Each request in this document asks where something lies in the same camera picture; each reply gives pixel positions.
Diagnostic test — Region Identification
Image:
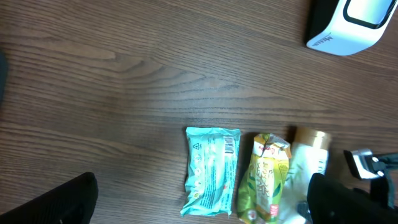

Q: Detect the white tube gold cap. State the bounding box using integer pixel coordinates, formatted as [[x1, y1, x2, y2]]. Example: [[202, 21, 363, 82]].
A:
[[279, 127, 331, 224]]

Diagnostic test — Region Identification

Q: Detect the teal wipes packet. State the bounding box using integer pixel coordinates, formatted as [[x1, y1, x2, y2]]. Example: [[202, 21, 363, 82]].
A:
[[180, 127, 241, 217]]

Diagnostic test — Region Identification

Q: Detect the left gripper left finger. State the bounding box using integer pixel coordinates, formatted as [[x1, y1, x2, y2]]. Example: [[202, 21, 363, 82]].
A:
[[1, 172, 98, 224]]

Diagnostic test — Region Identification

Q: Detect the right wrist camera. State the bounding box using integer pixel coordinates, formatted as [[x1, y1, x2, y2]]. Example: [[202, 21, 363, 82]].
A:
[[343, 149, 379, 180]]

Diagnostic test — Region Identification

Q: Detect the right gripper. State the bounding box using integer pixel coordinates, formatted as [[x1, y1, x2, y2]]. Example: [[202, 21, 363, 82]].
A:
[[369, 153, 397, 208]]

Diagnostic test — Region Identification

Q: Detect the green tea carton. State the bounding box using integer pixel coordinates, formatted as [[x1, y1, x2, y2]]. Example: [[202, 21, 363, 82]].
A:
[[237, 133, 292, 223]]

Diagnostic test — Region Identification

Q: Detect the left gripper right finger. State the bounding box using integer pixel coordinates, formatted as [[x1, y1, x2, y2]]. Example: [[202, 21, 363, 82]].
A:
[[307, 174, 397, 224]]

